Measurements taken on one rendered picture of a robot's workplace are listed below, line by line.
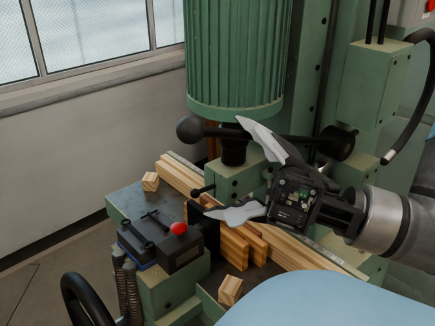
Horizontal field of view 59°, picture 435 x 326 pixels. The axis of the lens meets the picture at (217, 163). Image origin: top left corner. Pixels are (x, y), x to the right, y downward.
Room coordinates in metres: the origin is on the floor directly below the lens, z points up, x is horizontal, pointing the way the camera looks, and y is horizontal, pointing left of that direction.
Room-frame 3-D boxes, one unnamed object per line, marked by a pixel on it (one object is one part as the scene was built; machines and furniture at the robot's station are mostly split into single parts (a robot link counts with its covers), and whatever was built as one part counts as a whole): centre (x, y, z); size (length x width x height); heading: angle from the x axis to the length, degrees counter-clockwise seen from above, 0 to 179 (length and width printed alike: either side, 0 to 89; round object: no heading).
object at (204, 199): (0.64, -0.02, 0.93); 0.18 x 0.02 x 0.05; 41
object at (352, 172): (0.67, -0.27, 1.02); 0.09 x 0.07 x 0.12; 41
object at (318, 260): (0.67, -0.05, 0.93); 0.60 x 0.02 x 0.05; 41
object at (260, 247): (0.60, -0.03, 0.93); 0.17 x 0.01 x 0.06; 41
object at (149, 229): (0.52, 0.11, 0.99); 0.13 x 0.11 x 0.06; 41
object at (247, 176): (0.67, -0.05, 1.03); 0.14 x 0.07 x 0.09; 131
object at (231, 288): (0.47, -0.02, 0.92); 0.04 x 0.03 x 0.03; 155
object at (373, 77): (0.69, -0.29, 1.23); 0.09 x 0.08 x 0.15; 131
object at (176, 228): (0.52, 0.07, 1.02); 0.03 x 0.03 x 0.01
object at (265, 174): (0.67, -0.11, 1.00); 0.02 x 0.02 x 0.10; 41
